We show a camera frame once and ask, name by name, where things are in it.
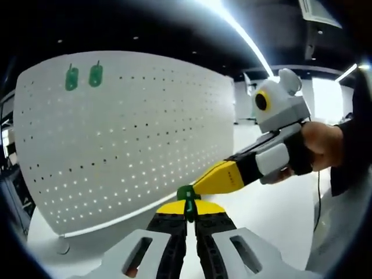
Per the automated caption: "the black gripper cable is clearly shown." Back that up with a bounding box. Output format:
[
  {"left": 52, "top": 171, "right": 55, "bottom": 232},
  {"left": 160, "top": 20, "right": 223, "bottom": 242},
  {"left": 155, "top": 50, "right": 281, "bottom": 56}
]
[{"left": 312, "top": 170, "right": 323, "bottom": 233}]

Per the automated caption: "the white perforated mounting plate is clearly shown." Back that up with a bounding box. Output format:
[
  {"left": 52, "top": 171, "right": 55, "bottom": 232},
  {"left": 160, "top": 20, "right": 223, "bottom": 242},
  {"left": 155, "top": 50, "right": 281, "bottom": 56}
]
[{"left": 13, "top": 51, "right": 236, "bottom": 255}]

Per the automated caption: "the long ceiling light strip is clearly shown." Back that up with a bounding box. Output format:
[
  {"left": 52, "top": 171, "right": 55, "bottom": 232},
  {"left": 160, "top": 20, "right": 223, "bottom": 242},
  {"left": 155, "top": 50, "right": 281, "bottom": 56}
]
[{"left": 214, "top": 0, "right": 276, "bottom": 78}]

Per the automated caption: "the ceiling air vent panel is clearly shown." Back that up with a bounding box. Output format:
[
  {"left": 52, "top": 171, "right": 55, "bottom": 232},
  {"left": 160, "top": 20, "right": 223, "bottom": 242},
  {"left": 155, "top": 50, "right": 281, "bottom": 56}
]
[{"left": 299, "top": 0, "right": 344, "bottom": 30}]

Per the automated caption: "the short ceiling light bar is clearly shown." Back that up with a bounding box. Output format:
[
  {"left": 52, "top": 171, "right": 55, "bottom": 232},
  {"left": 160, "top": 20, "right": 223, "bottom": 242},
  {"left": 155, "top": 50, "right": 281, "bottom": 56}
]
[{"left": 337, "top": 62, "right": 358, "bottom": 84}]

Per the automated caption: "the green hook assembly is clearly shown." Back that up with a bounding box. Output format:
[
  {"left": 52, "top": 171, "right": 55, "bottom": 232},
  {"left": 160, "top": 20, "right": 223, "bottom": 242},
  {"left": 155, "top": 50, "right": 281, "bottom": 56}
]
[
  {"left": 64, "top": 63, "right": 80, "bottom": 92},
  {"left": 176, "top": 185, "right": 201, "bottom": 223},
  {"left": 88, "top": 60, "right": 104, "bottom": 88}
]

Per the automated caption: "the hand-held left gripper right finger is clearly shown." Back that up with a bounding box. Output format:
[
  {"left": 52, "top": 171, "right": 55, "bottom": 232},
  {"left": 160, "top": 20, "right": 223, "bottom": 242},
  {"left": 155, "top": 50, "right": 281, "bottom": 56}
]
[{"left": 193, "top": 200, "right": 323, "bottom": 279}]

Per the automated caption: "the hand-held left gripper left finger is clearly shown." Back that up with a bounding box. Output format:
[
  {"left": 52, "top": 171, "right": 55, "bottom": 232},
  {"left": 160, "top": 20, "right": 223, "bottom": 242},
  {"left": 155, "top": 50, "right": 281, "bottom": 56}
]
[{"left": 71, "top": 200, "right": 189, "bottom": 279}]

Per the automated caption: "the person's right hand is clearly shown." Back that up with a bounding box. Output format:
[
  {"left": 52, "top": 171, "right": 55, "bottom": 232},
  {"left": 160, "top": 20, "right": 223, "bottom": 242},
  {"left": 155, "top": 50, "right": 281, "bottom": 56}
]
[{"left": 278, "top": 120, "right": 346, "bottom": 178}]

